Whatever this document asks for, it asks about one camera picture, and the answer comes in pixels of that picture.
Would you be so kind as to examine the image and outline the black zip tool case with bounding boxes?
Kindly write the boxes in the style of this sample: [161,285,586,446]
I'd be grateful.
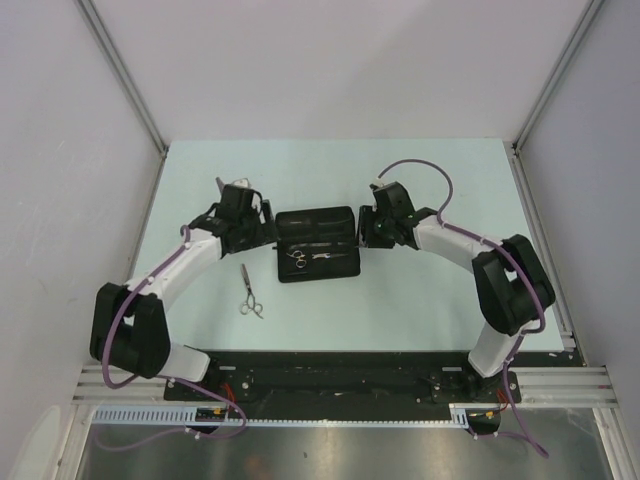
[275,206,361,284]

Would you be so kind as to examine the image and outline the long black barber comb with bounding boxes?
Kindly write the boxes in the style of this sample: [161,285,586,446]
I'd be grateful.
[279,211,349,226]

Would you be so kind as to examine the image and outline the silver scissors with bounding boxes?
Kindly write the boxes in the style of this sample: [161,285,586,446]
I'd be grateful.
[286,250,348,269]
[239,263,263,319]

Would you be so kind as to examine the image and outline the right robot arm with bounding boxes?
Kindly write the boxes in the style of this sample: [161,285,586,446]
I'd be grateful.
[358,182,556,401]

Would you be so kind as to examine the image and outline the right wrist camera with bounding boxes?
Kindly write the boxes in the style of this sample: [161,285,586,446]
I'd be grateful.
[369,178,387,191]

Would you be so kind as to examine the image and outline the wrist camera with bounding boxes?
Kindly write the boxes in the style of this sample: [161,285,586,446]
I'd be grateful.
[369,178,387,191]
[215,177,252,193]

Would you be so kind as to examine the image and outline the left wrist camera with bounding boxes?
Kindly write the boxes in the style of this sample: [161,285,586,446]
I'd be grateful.
[215,177,252,193]

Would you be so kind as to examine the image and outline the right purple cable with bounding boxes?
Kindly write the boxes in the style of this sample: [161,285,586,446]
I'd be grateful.
[374,158,551,459]

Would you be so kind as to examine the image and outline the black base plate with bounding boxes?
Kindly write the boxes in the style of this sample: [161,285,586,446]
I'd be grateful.
[162,349,586,424]

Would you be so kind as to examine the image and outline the white cable duct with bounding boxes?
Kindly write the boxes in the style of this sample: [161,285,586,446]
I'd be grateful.
[92,405,486,429]

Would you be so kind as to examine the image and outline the left aluminium frame post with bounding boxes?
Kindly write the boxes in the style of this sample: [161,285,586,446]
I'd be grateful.
[74,0,168,158]

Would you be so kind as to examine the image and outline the aluminium frame post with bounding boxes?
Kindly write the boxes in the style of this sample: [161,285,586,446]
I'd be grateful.
[74,0,168,158]
[511,0,608,152]

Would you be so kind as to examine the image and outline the right aluminium frame post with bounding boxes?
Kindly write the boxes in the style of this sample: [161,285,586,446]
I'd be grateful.
[511,0,608,152]

